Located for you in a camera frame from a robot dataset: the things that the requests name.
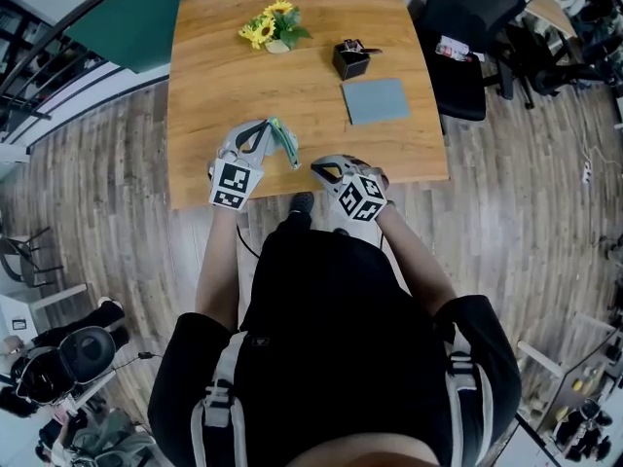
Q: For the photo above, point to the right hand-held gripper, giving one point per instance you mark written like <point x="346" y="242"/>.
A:
<point x="361" y="196"/>

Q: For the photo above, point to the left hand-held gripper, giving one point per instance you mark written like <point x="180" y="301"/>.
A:
<point x="235" y="181"/>

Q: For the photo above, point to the green zipper pouch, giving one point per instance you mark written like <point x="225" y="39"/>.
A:
<point x="287" y="140"/>

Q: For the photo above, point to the person's left forearm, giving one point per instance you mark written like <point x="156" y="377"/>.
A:
<point x="216" y="265"/>

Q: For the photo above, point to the person's right forearm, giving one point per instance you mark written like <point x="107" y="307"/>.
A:
<point x="414" y="265"/>

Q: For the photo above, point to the person's right hand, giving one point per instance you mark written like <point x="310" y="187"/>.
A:
<point x="376" y="172"/>

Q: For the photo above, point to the person's dark shoe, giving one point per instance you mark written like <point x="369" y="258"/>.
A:
<point x="302" y="202"/>

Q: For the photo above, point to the grey square mat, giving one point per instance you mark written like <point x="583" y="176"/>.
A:
<point x="376" y="101"/>

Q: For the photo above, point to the black square pen holder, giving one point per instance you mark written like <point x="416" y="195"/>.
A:
<point x="349" y="61"/>

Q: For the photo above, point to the potted yellow sunflowers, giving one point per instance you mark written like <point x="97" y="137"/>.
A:
<point x="272" y="25"/>

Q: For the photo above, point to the dark clip in holder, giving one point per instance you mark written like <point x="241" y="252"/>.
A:
<point x="360" y="46"/>

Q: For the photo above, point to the person's black clothing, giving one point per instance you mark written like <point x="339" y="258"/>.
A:
<point x="331" y="338"/>

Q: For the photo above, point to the green partition board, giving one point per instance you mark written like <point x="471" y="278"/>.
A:
<point x="131" y="22"/>

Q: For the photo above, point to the white and red packet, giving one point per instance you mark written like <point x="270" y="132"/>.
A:
<point x="455" y="49"/>

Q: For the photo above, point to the black mesh office chair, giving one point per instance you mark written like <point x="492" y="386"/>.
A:
<point x="462" y="42"/>

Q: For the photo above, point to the black metal shelf rack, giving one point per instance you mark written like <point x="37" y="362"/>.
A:
<point x="44" y="61"/>

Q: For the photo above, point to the black office chair with armrests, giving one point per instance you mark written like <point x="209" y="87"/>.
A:
<point x="550" y="61"/>

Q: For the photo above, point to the white power strip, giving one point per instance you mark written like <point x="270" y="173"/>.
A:
<point x="588" y="172"/>

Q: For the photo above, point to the grey metal chair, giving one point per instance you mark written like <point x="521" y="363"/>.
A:
<point x="24" y="258"/>

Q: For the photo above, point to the light wooden side desk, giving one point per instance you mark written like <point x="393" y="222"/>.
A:
<point x="552" y="15"/>

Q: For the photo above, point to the grey backpack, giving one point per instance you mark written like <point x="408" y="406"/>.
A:
<point x="109" y="438"/>

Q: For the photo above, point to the cluttered white desk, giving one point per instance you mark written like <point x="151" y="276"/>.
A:
<point x="579" y="397"/>

